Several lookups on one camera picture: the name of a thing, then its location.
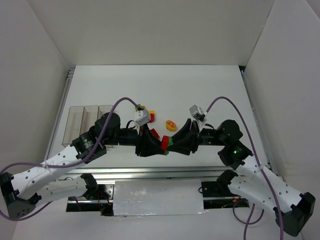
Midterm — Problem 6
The white taped panel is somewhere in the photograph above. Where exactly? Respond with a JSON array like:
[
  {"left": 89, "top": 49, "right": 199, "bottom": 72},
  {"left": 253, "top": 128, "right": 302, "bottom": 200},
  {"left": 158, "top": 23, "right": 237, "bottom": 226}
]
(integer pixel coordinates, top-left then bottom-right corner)
[{"left": 113, "top": 180, "right": 205, "bottom": 217}]

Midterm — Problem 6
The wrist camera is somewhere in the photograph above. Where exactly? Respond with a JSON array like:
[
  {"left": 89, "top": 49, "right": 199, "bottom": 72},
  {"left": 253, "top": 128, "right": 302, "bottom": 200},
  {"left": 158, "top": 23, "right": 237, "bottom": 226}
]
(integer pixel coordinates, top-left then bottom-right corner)
[
  {"left": 189, "top": 104, "right": 208, "bottom": 128},
  {"left": 134, "top": 109, "right": 151, "bottom": 127}
]

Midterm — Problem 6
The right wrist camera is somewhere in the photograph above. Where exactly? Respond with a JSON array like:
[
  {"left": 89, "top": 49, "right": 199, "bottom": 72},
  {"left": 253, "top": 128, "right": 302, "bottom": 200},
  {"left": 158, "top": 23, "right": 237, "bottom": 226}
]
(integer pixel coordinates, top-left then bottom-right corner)
[{"left": 189, "top": 104, "right": 208, "bottom": 128}]

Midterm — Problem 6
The red lego brick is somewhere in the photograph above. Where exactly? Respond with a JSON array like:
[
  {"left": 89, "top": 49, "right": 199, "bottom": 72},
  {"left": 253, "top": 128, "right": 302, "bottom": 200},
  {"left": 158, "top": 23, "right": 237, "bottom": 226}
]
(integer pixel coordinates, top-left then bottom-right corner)
[{"left": 150, "top": 128, "right": 160, "bottom": 139}]

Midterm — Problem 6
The clear container right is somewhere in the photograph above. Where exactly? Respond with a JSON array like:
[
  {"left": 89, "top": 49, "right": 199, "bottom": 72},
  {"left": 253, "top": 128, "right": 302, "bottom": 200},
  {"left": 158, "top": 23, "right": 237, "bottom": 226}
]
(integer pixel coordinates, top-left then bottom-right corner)
[{"left": 97, "top": 105, "right": 113, "bottom": 119}]

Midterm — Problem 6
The clear container middle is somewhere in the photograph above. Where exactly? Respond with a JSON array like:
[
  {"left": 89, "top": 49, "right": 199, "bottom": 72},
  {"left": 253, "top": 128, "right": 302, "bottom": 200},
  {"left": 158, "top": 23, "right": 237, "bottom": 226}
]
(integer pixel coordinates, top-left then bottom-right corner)
[{"left": 80, "top": 105, "right": 99, "bottom": 134}]

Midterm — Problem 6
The clear container left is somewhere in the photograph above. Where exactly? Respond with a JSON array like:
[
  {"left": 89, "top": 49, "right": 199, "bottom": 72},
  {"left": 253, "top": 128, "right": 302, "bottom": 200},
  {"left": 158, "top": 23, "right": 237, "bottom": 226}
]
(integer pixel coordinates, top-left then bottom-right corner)
[{"left": 62, "top": 106, "right": 84, "bottom": 147}]

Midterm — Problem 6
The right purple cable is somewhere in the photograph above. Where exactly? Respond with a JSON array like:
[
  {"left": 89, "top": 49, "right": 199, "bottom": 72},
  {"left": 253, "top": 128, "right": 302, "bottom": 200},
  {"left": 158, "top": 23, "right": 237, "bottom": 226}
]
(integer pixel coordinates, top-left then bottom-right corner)
[{"left": 206, "top": 96, "right": 285, "bottom": 240}]

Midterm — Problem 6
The green yellow striped lego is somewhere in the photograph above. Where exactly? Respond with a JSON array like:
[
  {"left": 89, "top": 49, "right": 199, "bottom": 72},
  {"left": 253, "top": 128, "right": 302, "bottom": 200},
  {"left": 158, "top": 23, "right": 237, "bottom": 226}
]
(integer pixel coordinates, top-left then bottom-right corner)
[{"left": 135, "top": 104, "right": 146, "bottom": 112}]

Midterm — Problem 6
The aluminium frame rail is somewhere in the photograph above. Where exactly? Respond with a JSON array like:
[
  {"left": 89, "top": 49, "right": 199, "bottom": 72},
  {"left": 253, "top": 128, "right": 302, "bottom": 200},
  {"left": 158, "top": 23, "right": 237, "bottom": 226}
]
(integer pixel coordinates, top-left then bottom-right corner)
[{"left": 39, "top": 67, "right": 276, "bottom": 181}]

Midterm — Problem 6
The yellow butterfly lego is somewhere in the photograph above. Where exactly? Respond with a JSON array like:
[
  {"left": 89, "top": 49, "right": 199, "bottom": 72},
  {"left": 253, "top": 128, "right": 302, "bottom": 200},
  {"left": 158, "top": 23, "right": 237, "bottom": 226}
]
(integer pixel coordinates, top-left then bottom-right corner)
[{"left": 165, "top": 120, "right": 177, "bottom": 132}]

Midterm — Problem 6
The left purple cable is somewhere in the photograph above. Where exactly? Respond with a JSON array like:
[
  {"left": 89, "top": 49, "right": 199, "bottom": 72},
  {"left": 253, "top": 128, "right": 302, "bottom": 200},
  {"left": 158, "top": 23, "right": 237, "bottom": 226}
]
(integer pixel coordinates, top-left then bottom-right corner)
[{"left": 0, "top": 96, "right": 140, "bottom": 221}]

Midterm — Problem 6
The clear container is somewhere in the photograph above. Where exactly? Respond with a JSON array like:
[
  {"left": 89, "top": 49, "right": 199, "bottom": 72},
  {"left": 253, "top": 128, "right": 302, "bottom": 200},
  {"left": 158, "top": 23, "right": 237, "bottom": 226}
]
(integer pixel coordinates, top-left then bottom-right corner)
[
  {"left": 62, "top": 106, "right": 84, "bottom": 147},
  {"left": 97, "top": 105, "right": 113, "bottom": 119},
  {"left": 80, "top": 105, "right": 99, "bottom": 134}
]

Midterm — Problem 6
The purple cable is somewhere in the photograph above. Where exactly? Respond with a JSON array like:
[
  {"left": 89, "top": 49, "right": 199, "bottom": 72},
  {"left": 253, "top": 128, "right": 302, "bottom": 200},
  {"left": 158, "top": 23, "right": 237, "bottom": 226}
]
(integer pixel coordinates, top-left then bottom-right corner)
[
  {"left": 0, "top": 96, "right": 140, "bottom": 221},
  {"left": 206, "top": 96, "right": 285, "bottom": 240}
]

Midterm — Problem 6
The yellow red lego stack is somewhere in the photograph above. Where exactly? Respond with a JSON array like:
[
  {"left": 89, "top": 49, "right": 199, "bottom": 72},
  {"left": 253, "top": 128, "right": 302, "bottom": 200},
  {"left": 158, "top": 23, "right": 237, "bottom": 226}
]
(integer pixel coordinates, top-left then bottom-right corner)
[{"left": 149, "top": 110, "right": 156, "bottom": 123}]

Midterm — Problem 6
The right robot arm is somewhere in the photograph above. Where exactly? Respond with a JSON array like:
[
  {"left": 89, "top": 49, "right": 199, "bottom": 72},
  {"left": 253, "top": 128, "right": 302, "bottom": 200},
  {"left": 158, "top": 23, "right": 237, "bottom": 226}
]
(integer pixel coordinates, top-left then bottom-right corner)
[{"left": 167, "top": 119, "right": 316, "bottom": 237}]

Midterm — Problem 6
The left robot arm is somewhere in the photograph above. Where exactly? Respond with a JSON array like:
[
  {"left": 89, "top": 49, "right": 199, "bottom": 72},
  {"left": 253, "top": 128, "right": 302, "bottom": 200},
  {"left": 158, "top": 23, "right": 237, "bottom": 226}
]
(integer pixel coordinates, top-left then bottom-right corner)
[{"left": 0, "top": 112, "right": 165, "bottom": 221}]

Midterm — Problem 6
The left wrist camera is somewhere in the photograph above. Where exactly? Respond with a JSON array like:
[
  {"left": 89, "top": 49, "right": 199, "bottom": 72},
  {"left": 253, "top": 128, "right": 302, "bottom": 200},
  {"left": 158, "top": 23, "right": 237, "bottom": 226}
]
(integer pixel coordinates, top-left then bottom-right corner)
[{"left": 134, "top": 109, "right": 151, "bottom": 127}]

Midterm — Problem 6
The green lego piece separated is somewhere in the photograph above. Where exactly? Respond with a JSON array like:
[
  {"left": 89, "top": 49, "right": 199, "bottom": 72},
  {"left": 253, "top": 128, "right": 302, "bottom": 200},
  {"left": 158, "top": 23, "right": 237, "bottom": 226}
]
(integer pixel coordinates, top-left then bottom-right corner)
[{"left": 164, "top": 136, "right": 173, "bottom": 155}]

